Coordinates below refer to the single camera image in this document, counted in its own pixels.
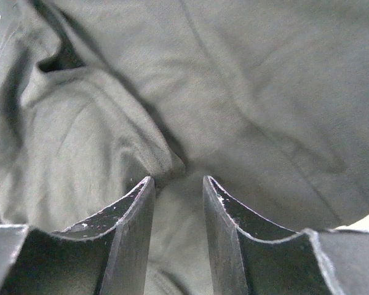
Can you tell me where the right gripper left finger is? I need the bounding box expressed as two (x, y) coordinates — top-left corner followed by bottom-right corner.
(0, 177), (155, 294)

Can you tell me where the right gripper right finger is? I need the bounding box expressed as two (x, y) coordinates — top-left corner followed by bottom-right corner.
(202, 176), (369, 294)

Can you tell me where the black graphic t-shirt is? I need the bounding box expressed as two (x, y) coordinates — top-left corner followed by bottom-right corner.
(0, 1), (369, 294)

